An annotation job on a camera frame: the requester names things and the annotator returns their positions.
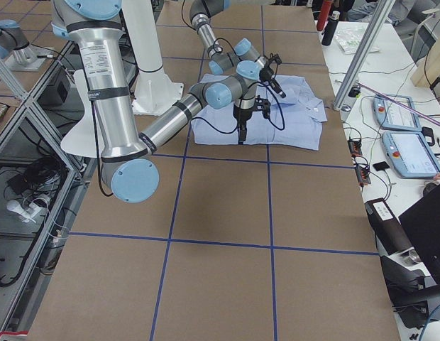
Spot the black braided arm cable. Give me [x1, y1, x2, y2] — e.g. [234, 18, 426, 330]
[182, 0, 242, 61]
[88, 80, 287, 197]

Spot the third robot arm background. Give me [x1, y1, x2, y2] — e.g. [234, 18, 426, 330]
[0, 19, 54, 72]

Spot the teach pendant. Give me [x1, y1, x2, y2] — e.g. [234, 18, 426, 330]
[373, 95, 422, 132]
[382, 131, 440, 179]

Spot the black laptop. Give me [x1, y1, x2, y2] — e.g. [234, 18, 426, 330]
[399, 184, 440, 283]

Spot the black box device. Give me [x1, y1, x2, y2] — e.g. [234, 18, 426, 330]
[364, 198, 414, 254]

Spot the aluminium frame post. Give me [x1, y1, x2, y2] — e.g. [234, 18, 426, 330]
[333, 0, 395, 111]

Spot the red bottle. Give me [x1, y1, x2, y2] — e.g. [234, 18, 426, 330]
[317, 0, 333, 32]

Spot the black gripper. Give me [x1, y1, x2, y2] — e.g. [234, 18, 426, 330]
[259, 53, 287, 98]
[233, 95, 270, 144]

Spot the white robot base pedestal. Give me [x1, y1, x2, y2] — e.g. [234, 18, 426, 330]
[122, 0, 184, 116]

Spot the black water bottle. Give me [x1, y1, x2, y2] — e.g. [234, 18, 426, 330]
[321, 11, 341, 46]

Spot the upper teach pendant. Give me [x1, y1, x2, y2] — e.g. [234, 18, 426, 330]
[373, 95, 422, 132]

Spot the light blue striped shirt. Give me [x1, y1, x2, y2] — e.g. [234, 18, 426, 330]
[191, 75, 327, 151]

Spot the lower teach pendant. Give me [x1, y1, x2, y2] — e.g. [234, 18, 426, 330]
[382, 131, 440, 179]

